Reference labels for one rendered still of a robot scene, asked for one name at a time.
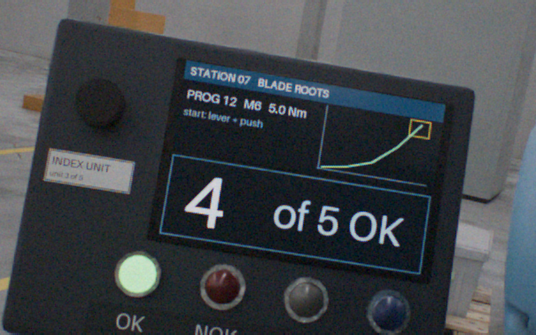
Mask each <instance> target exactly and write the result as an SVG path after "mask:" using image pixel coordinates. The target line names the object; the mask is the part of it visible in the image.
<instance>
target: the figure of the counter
mask: <svg viewBox="0 0 536 335"><path fill-rule="evenodd" d="M252 171H253V165H248V164H243V163H236V162H231V161H224V160H214V159H208V158H202V156H197V155H190V154H185V153H179V152H171V156H170V162H169V167H168V173H167V178H166V183H165V190H164V195H163V200H162V207H161V212H160V218H159V227H158V234H157V236H162V237H169V238H180V239H186V240H191V241H198V242H204V243H209V244H217V245H228V246H234V247H239V249H241V247H242V241H243V235H244V229H245V217H246V212H247V207H248V199H249V194H250V189H251V182H252Z"/></svg>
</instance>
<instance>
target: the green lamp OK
mask: <svg viewBox="0 0 536 335"><path fill-rule="evenodd" d="M160 279H161V269H160V265H159V263H158V260H157V259H156V258H155V257H154V256H152V255H151V254H149V253H146V252H143V251H135V252H131V253H127V254H126V255H124V256H122V257H121V258H120V261H119V262H118V264H117V266H116V270H115V280H116V283H117V285H118V286H119V287H120V290H121V291H122V292H123V293H125V294H127V295H129V296H132V297H143V296H146V295H149V294H150V293H152V292H153V290H155V289H156V288H157V287H158V285H159V282H160Z"/></svg>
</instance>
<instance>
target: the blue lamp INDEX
mask: <svg viewBox="0 0 536 335"><path fill-rule="evenodd" d="M366 317H367V321H368V324H369V326H370V327H372V328H373V329H374V330H375V331H377V332H379V333H381V335H395V334H398V332H401V331H403V330H404V329H405V328H406V327H407V325H408V322H409V318H410V307H409V304H408V301H407V300H406V298H405V297H404V296H403V295H402V294H399V293H398V292H395V291H394V290H387V289H385V290H381V291H379V292H378V293H376V294H375V295H374V296H373V297H371V298H370V299H369V302H368V303H367V307H366Z"/></svg>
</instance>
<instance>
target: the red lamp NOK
mask: <svg viewBox="0 0 536 335"><path fill-rule="evenodd" d="M200 293H201V296H202V298H203V300H204V301H205V303H206V304H208V305H209V306H210V308H214V309H218V310H227V309H231V308H233V307H234V306H235V305H236V304H237V303H238V302H239V301H240V300H242V298H243V297H244V295H245V280H244V276H243V275H242V273H241V272H239V271H238V270H237V269H236V268H234V267H232V266H230V265H227V264H220V265H215V266H213V267H211V268H209V269H208V270H207V271H206V272H205V273H204V275H203V276H202V278H201V282H200Z"/></svg>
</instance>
